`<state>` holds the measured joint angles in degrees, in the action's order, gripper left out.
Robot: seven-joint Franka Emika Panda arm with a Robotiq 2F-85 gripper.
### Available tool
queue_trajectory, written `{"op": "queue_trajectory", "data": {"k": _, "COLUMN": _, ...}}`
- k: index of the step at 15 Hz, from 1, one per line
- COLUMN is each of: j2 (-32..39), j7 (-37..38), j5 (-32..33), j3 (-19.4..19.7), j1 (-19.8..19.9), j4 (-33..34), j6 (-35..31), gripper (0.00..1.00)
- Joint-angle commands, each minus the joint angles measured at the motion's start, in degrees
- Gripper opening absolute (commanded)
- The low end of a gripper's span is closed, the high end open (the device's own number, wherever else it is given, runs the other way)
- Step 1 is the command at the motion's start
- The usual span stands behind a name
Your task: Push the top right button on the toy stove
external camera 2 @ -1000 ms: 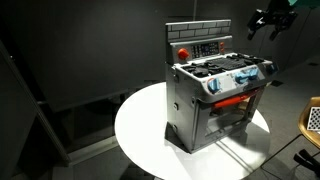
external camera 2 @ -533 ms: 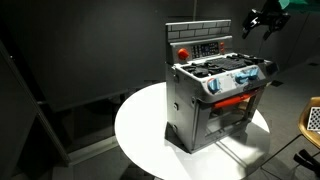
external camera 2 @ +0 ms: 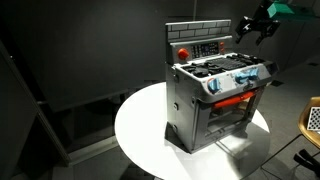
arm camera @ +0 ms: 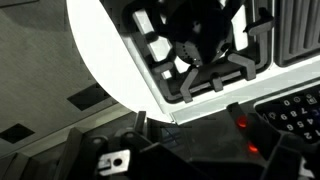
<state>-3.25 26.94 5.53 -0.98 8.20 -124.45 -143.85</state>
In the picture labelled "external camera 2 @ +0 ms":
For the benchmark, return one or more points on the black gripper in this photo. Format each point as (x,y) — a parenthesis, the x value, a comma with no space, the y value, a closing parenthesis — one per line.
(261,18)

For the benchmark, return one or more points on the grey toy stove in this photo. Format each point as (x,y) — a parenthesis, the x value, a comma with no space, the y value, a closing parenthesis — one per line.
(186,110)

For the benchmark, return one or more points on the checkerboard calibration sheet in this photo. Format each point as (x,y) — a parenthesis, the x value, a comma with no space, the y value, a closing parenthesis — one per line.
(315,119)

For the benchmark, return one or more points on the yellow wooden chair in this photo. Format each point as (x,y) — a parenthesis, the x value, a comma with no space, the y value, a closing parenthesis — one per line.
(305,133)

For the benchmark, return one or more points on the dark partition panel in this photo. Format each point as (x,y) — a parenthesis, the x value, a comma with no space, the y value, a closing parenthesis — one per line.
(20,110)

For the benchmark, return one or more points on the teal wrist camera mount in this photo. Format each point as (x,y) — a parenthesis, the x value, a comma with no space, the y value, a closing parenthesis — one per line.
(283,10)

